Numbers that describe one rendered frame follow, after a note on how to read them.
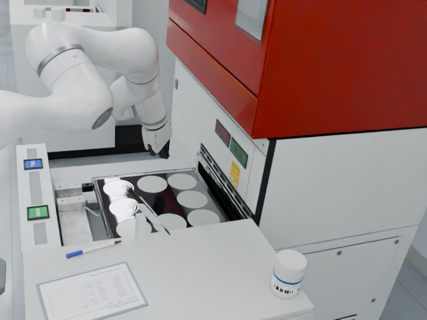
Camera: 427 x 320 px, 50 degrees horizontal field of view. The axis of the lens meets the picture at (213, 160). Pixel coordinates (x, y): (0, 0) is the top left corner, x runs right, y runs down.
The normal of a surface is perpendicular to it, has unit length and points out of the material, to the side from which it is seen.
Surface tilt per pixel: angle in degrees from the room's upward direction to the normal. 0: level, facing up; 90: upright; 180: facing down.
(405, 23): 90
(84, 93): 44
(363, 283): 90
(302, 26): 90
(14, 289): 0
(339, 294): 90
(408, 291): 0
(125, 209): 0
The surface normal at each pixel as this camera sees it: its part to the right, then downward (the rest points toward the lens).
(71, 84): 0.00, -0.22
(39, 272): 0.11, -0.86
